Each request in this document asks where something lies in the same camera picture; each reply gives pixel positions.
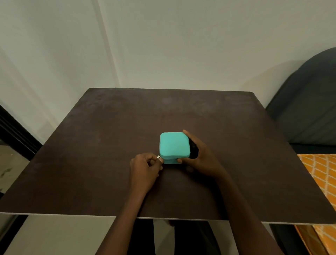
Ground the person's right forearm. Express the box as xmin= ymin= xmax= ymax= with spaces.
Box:
xmin=214 ymin=171 xmax=285 ymax=255

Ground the person's left hand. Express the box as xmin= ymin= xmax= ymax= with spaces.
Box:
xmin=129 ymin=153 xmax=165 ymax=195

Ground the black door frame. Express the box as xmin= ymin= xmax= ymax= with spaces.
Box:
xmin=0 ymin=105 xmax=43 ymax=247

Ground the teal jewellery box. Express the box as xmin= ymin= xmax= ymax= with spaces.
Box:
xmin=159 ymin=132 xmax=191 ymax=165

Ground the orange patterned cloth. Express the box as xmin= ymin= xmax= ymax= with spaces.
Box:
xmin=294 ymin=153 xmax=336 ymax=255

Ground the person's leg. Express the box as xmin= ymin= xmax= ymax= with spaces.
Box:
xmin=128 ymin=218 xmax=154 ymax=255
xmin=169 ymin=220 xmax=221 ymax=255

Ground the person's right hand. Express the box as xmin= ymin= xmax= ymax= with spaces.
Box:
xmin=177 ymin=129 xmax=226 ymax=179

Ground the person's left forearm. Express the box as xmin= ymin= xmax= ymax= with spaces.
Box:
xmin=96 ymin=189 xmax=150 ymax=255

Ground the person's right leg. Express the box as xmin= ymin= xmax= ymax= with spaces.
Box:
xmin=169 ymin=220 xmax=221 ymax=255

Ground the person's left leg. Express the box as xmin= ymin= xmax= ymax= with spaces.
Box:
xmin=128 ymin=218 xmax=154 ymax=255

